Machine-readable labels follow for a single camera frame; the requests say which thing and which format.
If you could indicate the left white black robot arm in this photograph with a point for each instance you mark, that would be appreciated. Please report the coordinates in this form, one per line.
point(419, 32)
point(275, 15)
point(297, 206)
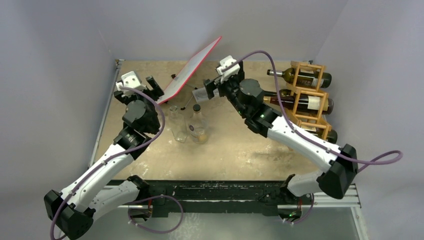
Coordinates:
point(76, 207)

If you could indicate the clear white-label wine bottle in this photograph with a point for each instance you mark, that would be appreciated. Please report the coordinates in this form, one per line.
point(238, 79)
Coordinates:
point(197, 125)

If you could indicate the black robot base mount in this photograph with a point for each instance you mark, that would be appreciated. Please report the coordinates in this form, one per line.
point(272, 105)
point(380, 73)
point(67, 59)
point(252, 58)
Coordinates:
point(265, 197)

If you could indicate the pink framed whiteboard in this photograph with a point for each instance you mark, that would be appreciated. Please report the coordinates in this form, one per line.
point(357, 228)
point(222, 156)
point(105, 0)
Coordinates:
point(177, 83)

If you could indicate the green wine bottle bottom row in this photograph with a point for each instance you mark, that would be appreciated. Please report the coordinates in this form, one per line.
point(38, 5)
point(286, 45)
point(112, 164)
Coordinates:
point(332, 135)

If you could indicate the red wine bottle gold cap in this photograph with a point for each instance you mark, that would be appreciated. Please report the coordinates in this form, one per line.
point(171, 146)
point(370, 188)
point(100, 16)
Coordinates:
point(306, 104)

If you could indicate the black wire whiteboard stand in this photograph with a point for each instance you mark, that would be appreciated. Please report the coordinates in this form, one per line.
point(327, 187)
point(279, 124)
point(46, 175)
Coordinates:
point(186, 93)

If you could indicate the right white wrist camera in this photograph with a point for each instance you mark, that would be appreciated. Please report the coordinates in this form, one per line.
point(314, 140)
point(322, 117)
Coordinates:
point(227, 67)

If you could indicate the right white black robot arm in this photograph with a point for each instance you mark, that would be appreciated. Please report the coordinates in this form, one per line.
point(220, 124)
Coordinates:
point(334, 174)

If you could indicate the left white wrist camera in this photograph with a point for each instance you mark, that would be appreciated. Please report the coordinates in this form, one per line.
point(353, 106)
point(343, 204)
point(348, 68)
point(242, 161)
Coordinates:
point(130, 80)

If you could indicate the empty clear glass bottle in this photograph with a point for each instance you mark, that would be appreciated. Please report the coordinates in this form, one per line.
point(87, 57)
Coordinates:
point(177, 124)

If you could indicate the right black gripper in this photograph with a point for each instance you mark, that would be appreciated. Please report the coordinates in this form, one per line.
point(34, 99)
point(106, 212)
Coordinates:
point(214, 88)

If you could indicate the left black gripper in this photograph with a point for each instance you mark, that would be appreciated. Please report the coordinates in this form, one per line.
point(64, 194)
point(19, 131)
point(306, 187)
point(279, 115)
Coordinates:
point(155, 92)

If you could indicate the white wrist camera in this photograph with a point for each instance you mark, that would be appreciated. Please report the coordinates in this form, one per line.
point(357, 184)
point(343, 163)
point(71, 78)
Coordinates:
point(227, 67)
point(130, 80)

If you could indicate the wooden wine rack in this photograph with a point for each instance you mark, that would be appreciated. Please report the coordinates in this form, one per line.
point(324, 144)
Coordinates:
point(307, 121)

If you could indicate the aluminium table edge rail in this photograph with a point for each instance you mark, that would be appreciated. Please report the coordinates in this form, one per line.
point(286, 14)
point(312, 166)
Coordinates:
point(118, 66)

